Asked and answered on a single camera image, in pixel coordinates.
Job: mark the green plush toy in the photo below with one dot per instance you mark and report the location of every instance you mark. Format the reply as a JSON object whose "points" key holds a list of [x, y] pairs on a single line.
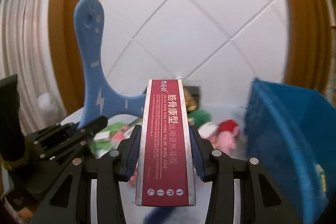
{"points": [[198, 118]]}

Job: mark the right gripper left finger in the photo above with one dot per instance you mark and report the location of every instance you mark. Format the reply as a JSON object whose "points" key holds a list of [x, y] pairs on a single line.
{"points": [[88, 190]]}

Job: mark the black box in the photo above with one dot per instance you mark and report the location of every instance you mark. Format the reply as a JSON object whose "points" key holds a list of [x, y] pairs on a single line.
{"points": [[194, 91]]}

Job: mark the blue foam boomerang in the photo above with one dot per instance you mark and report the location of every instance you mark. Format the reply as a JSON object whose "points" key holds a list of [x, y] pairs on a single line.
{"points": [[100, 99]]}

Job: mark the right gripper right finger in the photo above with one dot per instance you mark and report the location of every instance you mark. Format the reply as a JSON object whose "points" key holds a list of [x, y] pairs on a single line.
{"points": [[240, 188]]}

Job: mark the red medicine box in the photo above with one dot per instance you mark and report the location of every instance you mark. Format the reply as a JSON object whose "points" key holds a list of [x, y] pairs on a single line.
{"points": [[165, 172]]}

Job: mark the brown plush toy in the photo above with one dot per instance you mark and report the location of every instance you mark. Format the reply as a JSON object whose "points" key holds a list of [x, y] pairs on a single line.
{"points": [[191, 104]]}

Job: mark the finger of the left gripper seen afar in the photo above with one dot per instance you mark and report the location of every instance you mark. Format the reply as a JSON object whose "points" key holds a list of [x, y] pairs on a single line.
{"points": [[92, 128]]}

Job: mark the blue plastic crate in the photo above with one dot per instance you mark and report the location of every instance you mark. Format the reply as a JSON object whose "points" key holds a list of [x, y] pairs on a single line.
{"points": [[291, 130]]}

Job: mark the pink plush pig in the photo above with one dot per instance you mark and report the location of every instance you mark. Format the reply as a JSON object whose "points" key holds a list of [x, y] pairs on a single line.
{"points": [[228, 133]]}

